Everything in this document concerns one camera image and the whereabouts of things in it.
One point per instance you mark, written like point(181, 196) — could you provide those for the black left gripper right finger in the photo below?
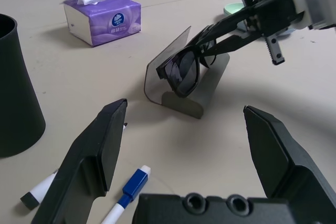
point(283, 161)

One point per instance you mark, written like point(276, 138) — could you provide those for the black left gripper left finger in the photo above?
point(86, 161)

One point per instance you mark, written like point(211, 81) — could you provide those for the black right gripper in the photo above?
point(275, 9)

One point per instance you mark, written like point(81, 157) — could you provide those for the grey glasses case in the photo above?
point(210, 82)

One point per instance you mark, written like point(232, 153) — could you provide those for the white marker blue cap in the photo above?
point(136, 182)

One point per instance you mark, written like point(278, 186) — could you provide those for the black sunglasses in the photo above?
point(183, 77)

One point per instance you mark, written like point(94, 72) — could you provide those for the white marker black cap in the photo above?
point(42, 188)

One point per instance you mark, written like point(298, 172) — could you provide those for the light blue plate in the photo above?
point(284, 32)

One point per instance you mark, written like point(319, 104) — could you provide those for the black plastic cup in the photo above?
point(15, 90)

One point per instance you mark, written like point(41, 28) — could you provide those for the purple tissue box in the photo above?
point(110, 24)

